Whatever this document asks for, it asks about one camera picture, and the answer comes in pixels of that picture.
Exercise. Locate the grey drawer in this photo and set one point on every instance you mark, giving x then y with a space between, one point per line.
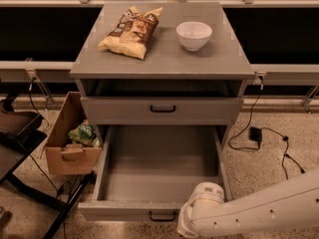
167 111
148 172

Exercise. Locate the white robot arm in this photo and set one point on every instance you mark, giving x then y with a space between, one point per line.
289 204

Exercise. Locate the grey drawer cabinet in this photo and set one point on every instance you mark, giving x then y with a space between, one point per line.
218 70

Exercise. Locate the grey top drawer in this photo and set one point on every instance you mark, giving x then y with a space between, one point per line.
167 111

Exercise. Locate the green snack bag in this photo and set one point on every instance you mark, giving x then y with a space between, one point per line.
85 134

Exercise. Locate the white bowl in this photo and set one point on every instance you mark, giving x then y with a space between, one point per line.
193 35

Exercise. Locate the yellow brown chip bag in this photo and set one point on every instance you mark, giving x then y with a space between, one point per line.
133 33

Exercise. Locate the black power adapter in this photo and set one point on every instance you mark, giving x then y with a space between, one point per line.
255 134

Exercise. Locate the cardboard box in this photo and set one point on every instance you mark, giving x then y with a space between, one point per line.
64 155

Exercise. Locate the black table left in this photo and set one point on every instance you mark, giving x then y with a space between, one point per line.
12 157

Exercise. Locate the grey metal railing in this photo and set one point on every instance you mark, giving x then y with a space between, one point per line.
36 68

